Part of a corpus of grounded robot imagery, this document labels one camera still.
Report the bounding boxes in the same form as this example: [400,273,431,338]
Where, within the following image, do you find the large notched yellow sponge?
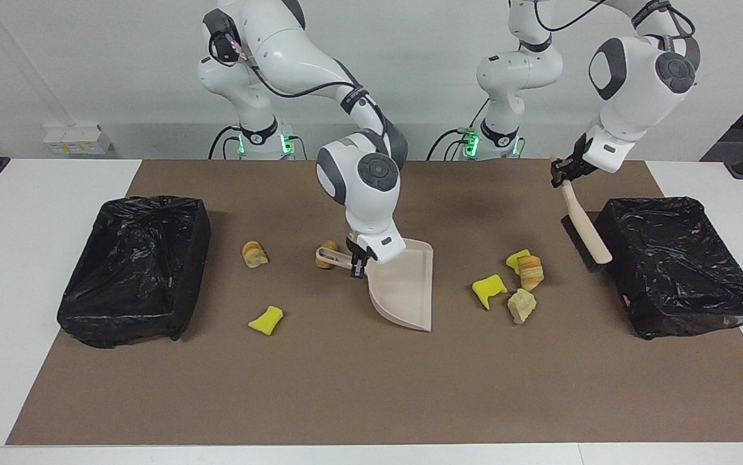
[472,274,509,311]

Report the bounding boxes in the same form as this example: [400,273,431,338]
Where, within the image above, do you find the white wall power box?
[43,125,112,156]

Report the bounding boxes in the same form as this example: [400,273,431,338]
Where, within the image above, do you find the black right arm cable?
[213,29,362,101]

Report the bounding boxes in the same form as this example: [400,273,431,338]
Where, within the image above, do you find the pale bread chunk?
[507,288,537,325]

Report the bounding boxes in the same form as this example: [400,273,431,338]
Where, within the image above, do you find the beige hand brush black bristles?
[549,155,613,272]

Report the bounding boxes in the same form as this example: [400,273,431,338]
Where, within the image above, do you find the brown table mat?
[5,160,743,446]

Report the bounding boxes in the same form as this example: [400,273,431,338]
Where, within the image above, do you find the small striped croissant piece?
[242,240,269,269]

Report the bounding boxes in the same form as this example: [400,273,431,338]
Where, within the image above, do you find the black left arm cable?
[533,0,696,54]

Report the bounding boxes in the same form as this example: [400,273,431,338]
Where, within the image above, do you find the black base cable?
[209,125,244,160]
[426,97,491,161]

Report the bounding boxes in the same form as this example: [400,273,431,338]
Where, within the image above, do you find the orange corn-textured bread roll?
[315,240,340,270]

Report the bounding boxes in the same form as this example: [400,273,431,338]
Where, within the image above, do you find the beige plastic dustpan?
[315,238,434,333]

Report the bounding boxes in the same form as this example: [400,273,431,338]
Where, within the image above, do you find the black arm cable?
[213,29,362,101]
[533,0,696,54]

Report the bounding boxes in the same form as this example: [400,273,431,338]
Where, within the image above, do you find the large striped croissant piece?
[516,254,545,292]

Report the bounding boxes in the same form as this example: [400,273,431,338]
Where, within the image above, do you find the bin with black bag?
[56,196,212,349]
[591,196,743,340]

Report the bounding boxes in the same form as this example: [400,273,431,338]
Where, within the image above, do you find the yellow sponge piece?
[248,305,284,336]

